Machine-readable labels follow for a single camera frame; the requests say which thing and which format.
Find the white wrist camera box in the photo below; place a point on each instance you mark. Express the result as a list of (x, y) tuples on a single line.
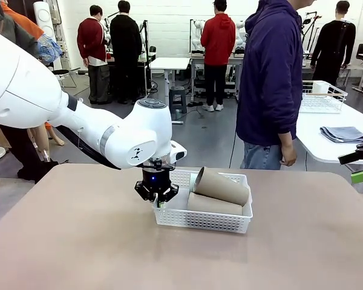
[(178, 152)]

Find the white standing desk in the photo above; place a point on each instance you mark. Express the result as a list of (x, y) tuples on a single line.
[(169, 63)]

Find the person's right forearm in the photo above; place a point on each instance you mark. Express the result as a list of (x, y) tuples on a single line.
[(285, 139)]

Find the person in black sweater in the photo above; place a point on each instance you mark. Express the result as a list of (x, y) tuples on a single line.
[(332, 45)]

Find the person's right hand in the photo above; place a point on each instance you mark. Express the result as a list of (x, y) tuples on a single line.
[(290, 155)]

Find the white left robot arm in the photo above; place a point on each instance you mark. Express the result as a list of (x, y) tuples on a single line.
[(27, 90)]

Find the black folding chair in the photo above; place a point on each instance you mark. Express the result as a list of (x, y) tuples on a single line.
[(62, 72)]

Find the person in purple jacket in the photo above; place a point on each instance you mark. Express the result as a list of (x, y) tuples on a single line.
[(269, 75)]

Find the person in red cardigan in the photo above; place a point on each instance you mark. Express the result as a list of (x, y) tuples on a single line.
[(90, 39)]

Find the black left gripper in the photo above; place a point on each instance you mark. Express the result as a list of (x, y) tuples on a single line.
[(155, 179)]

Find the grey plastic stool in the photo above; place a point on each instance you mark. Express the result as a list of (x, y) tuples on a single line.
[(178, 99)]

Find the person in black coat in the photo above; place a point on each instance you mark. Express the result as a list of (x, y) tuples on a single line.
[(125, 39)]

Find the white tower fan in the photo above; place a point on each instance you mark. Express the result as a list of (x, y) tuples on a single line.
[(43, 18)]

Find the white cup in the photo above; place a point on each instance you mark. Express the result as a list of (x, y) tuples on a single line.
[(320, 87)]

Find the grey workbench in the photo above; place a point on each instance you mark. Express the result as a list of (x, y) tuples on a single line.
[(196, 60)]

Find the person in red hoodie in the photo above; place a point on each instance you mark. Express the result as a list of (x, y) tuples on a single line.
[(217, 39)]

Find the person in green jacket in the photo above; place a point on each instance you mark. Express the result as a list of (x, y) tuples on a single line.
[(24, 151)]

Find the white perforated plastic basket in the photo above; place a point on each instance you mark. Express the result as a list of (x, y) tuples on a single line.
[(199, 223)]

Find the white side table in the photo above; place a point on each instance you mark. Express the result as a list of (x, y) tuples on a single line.
[(326, 148)]

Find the blue grey cloth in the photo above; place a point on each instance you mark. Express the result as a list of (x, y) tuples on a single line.
[(342, 134)]

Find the mannequin in orange clothes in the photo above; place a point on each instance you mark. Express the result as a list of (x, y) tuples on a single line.
[(48, 48)]

